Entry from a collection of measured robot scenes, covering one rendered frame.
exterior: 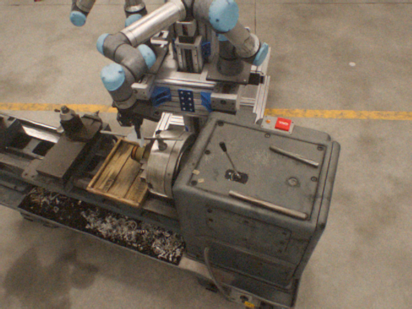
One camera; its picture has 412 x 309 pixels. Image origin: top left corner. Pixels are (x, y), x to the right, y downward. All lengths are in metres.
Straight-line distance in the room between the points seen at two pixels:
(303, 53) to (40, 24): 3.23
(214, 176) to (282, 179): 0.26
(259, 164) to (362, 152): 1.89
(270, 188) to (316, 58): 2.78
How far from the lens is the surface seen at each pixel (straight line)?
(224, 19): 1.37
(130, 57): 1.17
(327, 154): 1.46
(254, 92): 3.19
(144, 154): 1.65
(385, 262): 2.75
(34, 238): 2.97
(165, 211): 1.74
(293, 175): 1.38
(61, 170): 1.91
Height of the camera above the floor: 2.39
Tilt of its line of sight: 53 degrees down
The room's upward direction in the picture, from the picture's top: 5 degrees counter-clockwise
